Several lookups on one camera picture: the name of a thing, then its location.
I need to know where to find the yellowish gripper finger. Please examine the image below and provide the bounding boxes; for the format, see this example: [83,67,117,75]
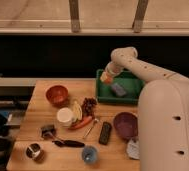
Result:
[100,72,108,82]

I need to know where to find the orange apple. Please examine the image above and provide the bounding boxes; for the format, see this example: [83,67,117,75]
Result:
[104,76,113,84]

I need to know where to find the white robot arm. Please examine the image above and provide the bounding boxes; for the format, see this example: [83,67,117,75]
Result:
[101,47,189,171]

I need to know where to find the red bowl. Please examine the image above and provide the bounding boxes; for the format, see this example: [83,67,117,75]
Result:
[46,85,68,107]

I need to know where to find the purple bowl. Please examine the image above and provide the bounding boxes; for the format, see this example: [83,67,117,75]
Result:
[113,112,138,140]

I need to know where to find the blue grey sponge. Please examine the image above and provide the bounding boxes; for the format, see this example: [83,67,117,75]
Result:
[111,83,127,97]

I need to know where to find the green plastic bin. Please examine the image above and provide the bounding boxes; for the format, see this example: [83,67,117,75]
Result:
[96,69,145,105]

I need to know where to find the brown pine cone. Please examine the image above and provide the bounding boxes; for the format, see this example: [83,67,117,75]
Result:
[81,98,97,116]

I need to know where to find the metal spoon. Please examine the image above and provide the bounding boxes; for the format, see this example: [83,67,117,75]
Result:
[83,118,100,140]

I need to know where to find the yellow banana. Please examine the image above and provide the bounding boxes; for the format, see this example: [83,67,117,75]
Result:
[72,101,83,120]

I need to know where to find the orange carrot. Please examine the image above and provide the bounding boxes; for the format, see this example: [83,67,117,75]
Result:
[70,116,92,130]

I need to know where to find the black remote control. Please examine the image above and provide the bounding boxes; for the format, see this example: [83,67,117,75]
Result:
[99,122,112,145]

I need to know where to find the white cup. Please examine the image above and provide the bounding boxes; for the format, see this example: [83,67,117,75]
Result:
[57,108,74,127]

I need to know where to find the white crumpled packet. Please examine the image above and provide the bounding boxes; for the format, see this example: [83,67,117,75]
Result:
[126,138,139,160]

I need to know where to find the blue small cup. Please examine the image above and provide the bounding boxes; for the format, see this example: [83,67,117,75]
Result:
[81,146,98,164]

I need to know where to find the dark grey small box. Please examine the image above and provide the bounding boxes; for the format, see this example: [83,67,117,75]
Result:
[41,125,56,139]

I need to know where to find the round metal tin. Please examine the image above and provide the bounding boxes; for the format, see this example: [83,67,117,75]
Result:
[25,143,44,162]

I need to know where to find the black handled brush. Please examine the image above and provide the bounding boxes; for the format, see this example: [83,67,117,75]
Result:
[47,133,85,148]

